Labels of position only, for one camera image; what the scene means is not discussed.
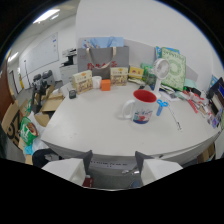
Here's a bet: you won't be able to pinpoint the white mug with red inside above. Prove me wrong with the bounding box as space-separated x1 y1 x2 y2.
121 89 158 125

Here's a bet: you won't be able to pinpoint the green snack bag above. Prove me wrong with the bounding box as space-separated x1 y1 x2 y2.
19 116 40 146

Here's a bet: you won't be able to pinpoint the open cardboard box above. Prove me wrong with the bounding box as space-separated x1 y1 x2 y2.
34 84 66 128

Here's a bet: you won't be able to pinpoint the brown cardboard box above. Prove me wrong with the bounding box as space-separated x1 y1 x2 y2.
1 99 31 148

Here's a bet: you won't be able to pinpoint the red pen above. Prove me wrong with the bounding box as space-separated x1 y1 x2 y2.
187 98 200 115

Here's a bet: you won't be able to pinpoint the yellow illustrated box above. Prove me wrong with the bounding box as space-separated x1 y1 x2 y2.
110 66 129 87
71 69 95 95

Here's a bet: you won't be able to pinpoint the white paper cup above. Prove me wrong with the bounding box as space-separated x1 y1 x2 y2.
91 75 102 90

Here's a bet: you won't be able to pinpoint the orange cube box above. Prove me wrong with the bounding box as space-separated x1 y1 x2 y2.
100 79 112 92

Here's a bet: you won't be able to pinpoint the black office chair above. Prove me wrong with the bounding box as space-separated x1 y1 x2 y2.
40 69 56 88

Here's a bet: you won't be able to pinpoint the white desk fan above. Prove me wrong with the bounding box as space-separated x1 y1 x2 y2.
150 57 171 100

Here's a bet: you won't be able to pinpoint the small yellow packet box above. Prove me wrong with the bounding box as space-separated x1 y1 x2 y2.
128 66 145 80

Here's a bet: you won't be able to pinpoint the green plastic packet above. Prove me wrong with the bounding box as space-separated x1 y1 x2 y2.
139 62 156 84

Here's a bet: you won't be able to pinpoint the green patterned book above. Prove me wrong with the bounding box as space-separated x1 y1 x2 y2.
160 48 187 92

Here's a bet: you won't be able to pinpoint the office printer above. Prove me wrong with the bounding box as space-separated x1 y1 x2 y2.
59 48 79 86

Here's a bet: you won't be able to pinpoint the grey paper gift bag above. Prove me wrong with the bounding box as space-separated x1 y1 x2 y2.
77 45 130 80

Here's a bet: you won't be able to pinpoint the whiteboard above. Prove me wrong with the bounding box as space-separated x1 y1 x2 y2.
21 31 60 75

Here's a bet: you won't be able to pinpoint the blue handled scissors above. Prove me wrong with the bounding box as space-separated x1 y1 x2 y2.
156 98 170 117

